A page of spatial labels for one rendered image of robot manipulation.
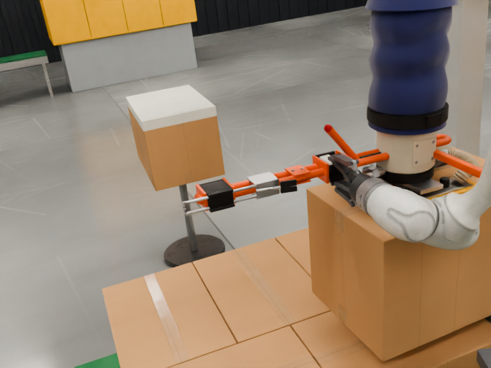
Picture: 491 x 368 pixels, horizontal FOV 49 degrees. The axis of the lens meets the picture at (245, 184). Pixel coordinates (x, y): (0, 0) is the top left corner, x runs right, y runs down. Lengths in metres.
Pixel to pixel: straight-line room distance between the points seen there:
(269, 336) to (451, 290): 0.64
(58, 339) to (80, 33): 6.06
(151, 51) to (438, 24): 7.53
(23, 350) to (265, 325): 1.56
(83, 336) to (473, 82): 2.43
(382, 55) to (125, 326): 1.34
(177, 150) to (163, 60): 6.01
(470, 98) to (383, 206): 1.88
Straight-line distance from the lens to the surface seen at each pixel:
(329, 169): 1.51
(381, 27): 1.52
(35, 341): 3.21
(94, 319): 3.21
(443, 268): 1.64
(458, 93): 3.03
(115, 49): 8.72
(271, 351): 1.92
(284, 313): 2.06
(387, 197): 1.27
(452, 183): 1.73
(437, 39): 1.53
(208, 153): 3.00
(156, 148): 2.92
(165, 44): 8.88
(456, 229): 1.34
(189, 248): 3.58
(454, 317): 1.78
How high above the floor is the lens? 1.81
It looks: 24 degrees down
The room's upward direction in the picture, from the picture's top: 7 degrees counter-clockwise
